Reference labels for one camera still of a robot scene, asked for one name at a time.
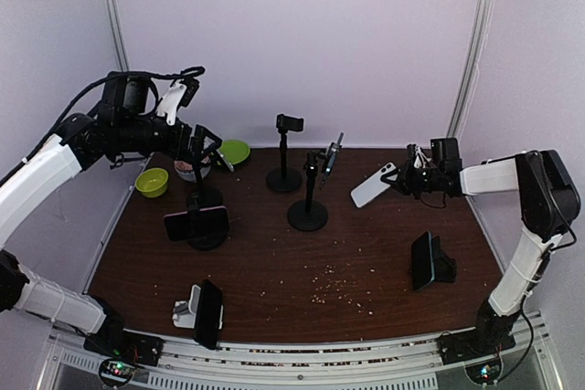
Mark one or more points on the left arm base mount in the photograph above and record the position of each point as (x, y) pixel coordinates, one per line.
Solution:
(121, 364)

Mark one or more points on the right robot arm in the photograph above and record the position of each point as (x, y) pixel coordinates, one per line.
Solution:
(549, 203)

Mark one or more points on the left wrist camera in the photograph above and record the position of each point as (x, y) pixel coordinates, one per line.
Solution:
(179, 94)

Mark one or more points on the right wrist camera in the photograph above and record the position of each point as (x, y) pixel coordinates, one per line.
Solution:
(422, 157)

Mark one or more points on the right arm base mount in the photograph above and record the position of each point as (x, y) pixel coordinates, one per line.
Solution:
(481, 346)

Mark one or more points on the white patterned bowl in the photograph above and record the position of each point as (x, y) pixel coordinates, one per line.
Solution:
(186, 170)

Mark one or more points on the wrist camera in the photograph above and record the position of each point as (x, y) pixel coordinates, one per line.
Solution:
(422, 157)
(179, 94)

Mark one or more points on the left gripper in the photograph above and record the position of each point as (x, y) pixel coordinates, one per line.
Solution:
(179, 152)

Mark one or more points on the black round-base phone stand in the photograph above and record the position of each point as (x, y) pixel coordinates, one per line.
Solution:
(285, 179)

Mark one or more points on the white desktop phone stand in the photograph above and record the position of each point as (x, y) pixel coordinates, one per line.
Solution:
(185, 311)

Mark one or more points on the white smartphone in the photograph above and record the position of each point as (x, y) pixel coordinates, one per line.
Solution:
(375, 185)

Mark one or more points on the aluminium frame post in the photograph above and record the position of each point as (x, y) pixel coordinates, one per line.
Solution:
(462, 104)
(116, 34)

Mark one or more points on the right aluminium frame post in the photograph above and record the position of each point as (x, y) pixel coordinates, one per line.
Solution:
(462, 104)

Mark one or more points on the black round-base tall stand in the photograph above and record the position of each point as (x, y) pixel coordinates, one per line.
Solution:
(307, 215)

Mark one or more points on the green bowl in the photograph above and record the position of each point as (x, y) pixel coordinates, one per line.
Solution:
(152, 183)

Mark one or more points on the front aluminium rail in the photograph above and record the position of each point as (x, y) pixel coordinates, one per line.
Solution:
(402, 363)

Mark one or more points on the green plate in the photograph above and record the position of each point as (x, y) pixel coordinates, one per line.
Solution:
(235, 151)

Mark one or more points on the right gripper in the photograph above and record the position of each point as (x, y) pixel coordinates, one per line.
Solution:
(405, 184)

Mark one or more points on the dark blue-edged smartphone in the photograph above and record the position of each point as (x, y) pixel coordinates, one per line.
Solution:
(329, 158)

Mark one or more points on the small phone on rear stand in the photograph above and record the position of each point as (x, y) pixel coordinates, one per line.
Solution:
(218, 158)

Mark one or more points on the black folding wedge stand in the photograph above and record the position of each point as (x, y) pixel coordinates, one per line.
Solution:
(444, 267)

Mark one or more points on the black stand left centre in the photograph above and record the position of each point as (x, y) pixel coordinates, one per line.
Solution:
(204, 196)

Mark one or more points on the black phone teal edge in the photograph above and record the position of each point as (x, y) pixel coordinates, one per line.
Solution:
(422, 264)

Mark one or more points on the black phone front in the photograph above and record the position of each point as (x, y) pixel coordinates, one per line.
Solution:
(208, 315)

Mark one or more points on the black phone pink edge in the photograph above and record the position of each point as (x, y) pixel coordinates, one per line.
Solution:
(194, 224)

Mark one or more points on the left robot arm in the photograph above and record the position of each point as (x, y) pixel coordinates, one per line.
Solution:
(137, 113)

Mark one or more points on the left aluminium frame post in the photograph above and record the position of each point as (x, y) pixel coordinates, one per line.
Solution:
(116, 34)

